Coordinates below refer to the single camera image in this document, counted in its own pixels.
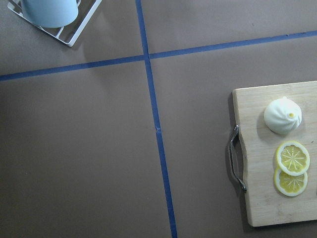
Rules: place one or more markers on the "lemon slices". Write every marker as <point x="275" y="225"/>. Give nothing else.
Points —
<point x="293" y="161"/>

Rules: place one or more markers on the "cup rack with coloured cups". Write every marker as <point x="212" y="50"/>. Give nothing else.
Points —
<point x="64" y="20"/>

